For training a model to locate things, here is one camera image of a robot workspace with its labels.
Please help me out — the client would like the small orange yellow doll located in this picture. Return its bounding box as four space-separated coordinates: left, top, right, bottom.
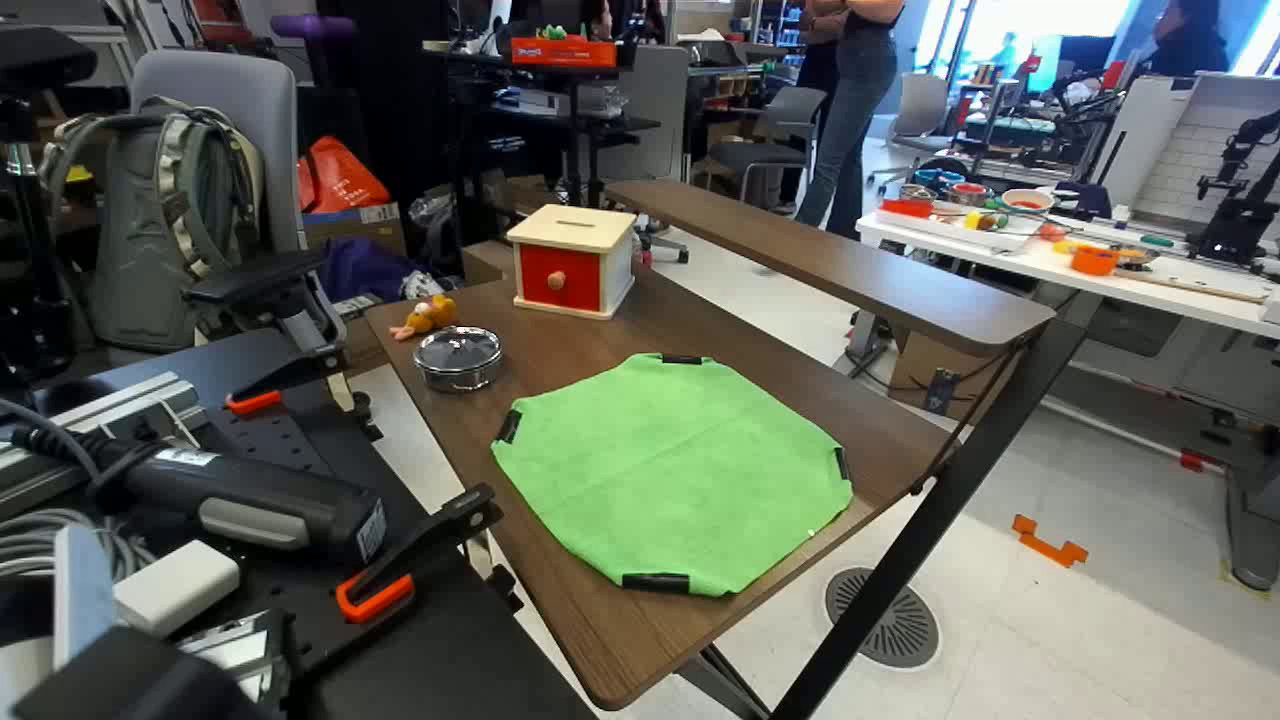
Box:
388 291 461 343

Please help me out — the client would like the red wooden drawer box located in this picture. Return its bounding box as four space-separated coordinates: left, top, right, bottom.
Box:
505 198 645 325

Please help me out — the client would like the green microfibre cloth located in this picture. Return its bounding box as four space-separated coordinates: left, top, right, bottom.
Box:
489 348 859 600

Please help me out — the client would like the round clear glass bowl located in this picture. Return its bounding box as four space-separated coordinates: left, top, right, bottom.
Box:
408 325 508 395

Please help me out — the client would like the brown wooden table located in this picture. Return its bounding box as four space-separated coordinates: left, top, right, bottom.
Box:
364 267 957 714

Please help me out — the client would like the brown raised table shelf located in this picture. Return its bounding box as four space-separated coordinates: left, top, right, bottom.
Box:
601 177 1060 356

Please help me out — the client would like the grey chair with armrests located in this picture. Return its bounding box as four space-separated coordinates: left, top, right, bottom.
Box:
698 85 831 215

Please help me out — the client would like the cardboard box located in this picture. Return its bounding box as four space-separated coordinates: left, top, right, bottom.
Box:
883 325 1014 417

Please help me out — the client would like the purple cloth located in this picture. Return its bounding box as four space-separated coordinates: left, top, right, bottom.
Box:
316 234 419 308

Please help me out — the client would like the large black orange clamp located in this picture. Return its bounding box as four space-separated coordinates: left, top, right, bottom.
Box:
292 479 508 672

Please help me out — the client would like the orange tray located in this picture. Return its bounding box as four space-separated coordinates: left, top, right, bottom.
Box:
508 32 625 75

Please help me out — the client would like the person in blue jeans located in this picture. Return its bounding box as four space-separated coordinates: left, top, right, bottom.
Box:
792 0 911 238

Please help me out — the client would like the black diagonal table leg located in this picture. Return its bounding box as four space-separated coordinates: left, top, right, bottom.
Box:
768 291 1106 720

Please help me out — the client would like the round metal floor drain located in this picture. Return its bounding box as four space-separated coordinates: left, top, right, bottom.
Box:
822 565 946 672

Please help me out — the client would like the orange bag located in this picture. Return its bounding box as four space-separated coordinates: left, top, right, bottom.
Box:
292 132 396 221

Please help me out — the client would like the small black orange clamp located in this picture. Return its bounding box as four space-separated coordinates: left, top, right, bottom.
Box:
220 341 349 425

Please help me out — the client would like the black handheld device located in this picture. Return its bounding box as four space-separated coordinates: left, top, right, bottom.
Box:
8 421 391 565

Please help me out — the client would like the white cluttered work table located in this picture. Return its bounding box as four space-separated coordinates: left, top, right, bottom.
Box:
853 183 1280 343

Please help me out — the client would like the grey office chair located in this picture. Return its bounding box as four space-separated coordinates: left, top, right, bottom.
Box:
130 46 349 358

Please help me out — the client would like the grey backpack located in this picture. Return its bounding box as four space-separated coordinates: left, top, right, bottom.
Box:
36 97 271 356

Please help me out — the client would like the white power adapter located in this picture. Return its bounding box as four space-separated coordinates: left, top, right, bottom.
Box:
110 536 243 640

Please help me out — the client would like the white slanted board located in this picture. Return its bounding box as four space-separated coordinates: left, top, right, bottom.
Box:
1089 69 1280 231

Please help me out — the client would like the person in dark top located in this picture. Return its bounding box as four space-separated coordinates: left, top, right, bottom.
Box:
1144 0 1237 78

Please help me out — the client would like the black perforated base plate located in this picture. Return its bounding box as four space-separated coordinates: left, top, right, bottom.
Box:
51 325 601 720

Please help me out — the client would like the aluminium profile rail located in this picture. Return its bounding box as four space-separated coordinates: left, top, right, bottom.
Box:
0 367 204 486

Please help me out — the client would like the white cable bundle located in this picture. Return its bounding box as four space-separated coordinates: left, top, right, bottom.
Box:
0 501 158 584

